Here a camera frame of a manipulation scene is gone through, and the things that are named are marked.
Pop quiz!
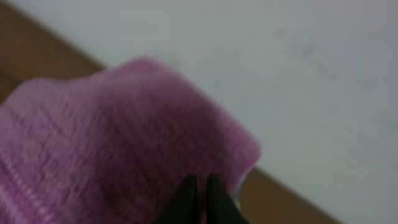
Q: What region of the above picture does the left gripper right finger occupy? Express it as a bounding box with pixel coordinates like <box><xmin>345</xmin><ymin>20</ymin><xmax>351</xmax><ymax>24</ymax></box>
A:
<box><xmin>206</xmin><ymin>175</ymin><xmax>249</xmax><ymax>224</ymax></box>

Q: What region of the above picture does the purple microfibre cloth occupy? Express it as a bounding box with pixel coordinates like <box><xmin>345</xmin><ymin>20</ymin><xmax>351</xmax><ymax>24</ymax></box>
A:
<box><xmin>1</xmin><ymin>58</ymin><xmax>260</xmax><ymax>223</ymax></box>

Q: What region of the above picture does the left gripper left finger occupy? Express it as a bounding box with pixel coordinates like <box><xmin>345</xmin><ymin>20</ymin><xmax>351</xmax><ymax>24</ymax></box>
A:
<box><xmin>154</xmin><ymin>175</ymin><xmax>199</xmax><ymax>224</ymax></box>

